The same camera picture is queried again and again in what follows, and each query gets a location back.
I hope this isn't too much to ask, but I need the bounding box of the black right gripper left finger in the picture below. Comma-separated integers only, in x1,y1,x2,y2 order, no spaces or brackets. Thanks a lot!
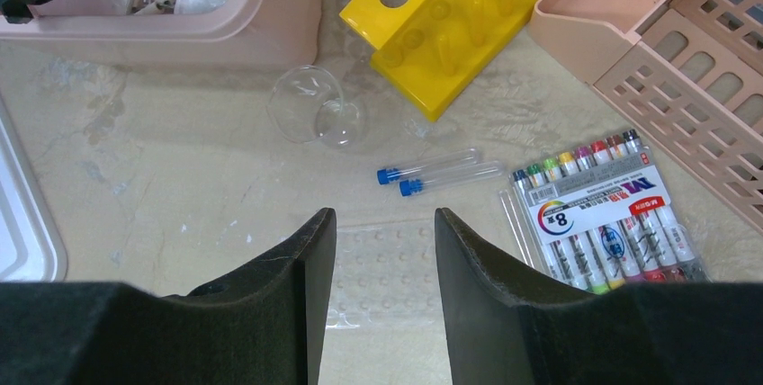
1,208,337,384

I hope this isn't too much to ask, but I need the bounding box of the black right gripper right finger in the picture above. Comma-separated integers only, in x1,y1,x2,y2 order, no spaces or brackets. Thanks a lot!
435,208,762,384

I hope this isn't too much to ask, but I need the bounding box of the clear well plate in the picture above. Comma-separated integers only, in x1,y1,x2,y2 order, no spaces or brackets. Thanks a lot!
326,219,442,329

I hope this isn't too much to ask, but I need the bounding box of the blue capped test tube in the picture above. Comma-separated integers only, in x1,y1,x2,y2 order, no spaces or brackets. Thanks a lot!
399,161,506,197
376,148,482,185

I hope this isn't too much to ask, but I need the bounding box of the clear glass beaker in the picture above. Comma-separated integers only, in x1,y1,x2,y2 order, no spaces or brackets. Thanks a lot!
266,65,367,149

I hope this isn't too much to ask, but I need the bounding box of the glass stirring rod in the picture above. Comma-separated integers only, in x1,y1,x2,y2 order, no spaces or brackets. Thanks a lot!
498,189,535,268

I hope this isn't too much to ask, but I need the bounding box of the pink plastic bin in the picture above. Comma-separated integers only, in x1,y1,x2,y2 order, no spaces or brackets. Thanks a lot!
1,0,321,70

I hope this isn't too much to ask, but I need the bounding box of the marker pen pack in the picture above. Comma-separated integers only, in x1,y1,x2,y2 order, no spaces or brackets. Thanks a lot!
508,130,709,294

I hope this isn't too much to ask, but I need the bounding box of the white bin lid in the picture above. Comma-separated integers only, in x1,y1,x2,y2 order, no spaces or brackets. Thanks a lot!
1,105,67,282

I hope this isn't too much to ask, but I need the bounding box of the yellow test tube rack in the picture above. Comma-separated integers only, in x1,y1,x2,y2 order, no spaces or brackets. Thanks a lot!
339,0,538,121

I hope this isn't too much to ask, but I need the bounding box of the pink plastic desk organizer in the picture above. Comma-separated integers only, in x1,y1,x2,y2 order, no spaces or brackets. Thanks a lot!
529,0,762,228

